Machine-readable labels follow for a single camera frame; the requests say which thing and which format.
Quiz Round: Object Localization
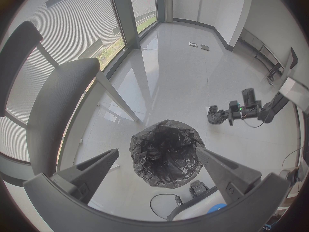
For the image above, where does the white table with black legs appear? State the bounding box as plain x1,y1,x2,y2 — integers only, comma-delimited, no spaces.
238,28,286,82

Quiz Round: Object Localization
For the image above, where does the black plastic bag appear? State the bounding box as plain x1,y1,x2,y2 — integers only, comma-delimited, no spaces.
129,120,206,189

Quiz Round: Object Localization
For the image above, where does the grey padded chair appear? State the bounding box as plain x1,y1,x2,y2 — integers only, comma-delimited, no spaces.
0,21,140,176

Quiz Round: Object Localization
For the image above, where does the black plastic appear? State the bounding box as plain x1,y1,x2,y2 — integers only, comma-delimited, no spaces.
207,105,228,125

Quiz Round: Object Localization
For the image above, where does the window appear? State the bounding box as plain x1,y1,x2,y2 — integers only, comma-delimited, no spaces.
0,0,174,159

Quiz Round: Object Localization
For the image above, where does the black cable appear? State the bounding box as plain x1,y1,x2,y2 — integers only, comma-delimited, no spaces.
150,193,184,220
241,118,266,128

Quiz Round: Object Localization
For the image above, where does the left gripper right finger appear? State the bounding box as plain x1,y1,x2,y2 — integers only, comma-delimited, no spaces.
196,146,263,203

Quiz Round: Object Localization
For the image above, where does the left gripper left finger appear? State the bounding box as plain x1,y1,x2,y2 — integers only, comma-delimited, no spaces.
51,148,121,205

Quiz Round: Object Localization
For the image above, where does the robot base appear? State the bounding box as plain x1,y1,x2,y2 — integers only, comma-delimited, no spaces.
167,180,228,222

